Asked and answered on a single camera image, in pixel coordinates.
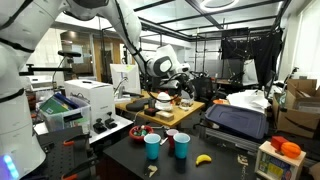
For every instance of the black stereo camera on stand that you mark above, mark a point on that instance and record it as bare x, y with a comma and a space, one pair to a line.
68, 53

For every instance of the open cardboard box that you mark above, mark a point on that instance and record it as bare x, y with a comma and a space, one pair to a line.
298, 106

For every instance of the black box red label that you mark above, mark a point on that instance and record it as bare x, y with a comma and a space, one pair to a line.
150, 111

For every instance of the white monitor back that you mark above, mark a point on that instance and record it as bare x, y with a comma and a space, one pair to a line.
125, 78

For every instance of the white paper pile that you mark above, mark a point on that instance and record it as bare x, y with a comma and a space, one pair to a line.
248, 100

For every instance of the white plastic fork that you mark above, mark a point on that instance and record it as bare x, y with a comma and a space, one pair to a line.
162, 141

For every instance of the glass jar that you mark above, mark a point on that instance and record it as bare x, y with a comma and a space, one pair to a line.
185, 104

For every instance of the black mug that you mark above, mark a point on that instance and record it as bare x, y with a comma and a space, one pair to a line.
136, 105

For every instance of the white chicken plush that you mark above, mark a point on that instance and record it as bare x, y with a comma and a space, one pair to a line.
164, 101

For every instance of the black curtain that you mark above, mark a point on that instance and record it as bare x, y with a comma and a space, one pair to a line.
253, 50

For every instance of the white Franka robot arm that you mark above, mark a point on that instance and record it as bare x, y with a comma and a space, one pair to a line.
16, 100

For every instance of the flat brown cardboard box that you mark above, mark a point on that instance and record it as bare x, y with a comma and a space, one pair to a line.
165, 116

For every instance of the orange toy ball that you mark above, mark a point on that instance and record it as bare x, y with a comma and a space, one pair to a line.
290, 149

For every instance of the black ceiling truss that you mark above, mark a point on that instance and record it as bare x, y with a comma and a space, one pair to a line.
200, 26

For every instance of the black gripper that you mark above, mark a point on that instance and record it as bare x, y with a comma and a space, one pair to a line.
171, 84

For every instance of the black mesh chair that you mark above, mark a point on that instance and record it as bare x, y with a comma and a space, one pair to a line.
203, 88

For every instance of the black toggle clamp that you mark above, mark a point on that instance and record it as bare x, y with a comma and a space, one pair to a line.
111, 122
99, 126

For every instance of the red bowl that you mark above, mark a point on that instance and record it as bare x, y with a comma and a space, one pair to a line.
140, 132

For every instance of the blue folder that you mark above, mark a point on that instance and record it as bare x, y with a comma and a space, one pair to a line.
66, 100

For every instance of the tall teal plastic cup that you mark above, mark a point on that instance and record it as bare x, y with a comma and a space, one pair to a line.
152, 146

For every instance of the wooden toy shelf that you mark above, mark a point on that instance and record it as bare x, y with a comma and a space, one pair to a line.
276, 165

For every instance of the beige paper scrap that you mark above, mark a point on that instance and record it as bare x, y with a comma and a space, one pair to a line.
152, 170

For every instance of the white side table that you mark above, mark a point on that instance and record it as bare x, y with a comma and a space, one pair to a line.
123, 124

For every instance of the red plastic cup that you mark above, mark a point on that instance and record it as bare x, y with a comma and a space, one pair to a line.
170, 135

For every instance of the white carton box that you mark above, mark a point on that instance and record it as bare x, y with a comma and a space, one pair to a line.
96, 96

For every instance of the black perforated breadboard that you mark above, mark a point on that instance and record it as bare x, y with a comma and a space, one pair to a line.
60, 156

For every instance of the clear plastic storage bin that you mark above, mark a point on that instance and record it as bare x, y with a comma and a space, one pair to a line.
66, 121

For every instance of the green book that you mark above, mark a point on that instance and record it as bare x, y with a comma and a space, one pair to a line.
53, 106

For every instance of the small teal plastic cup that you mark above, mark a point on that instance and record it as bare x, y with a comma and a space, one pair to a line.
181, 145

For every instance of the yellow toy banana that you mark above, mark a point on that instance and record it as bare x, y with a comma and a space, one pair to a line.
203, 159

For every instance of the red toy block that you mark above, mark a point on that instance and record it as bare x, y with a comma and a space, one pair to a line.
278, 142

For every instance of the wooden table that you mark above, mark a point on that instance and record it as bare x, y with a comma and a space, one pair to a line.
181, 113

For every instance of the white plastic knife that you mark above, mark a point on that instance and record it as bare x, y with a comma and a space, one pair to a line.
158, 127

